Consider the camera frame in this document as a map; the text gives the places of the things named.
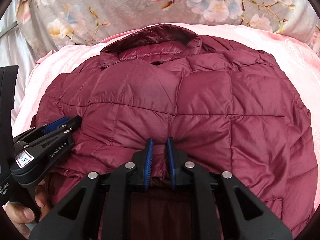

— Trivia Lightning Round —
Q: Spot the maroon quilted puffer jacket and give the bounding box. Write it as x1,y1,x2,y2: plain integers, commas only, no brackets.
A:
32,24,318,239

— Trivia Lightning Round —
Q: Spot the person's left hand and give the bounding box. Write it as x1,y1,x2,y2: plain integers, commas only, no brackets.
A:
4,179,52,239

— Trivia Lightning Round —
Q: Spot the grey floral bed sheet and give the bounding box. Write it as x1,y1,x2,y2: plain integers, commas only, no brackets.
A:
0,0,320,68

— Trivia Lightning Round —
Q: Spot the pink fleece blanket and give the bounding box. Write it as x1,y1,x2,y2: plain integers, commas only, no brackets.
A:
11,22,320,205

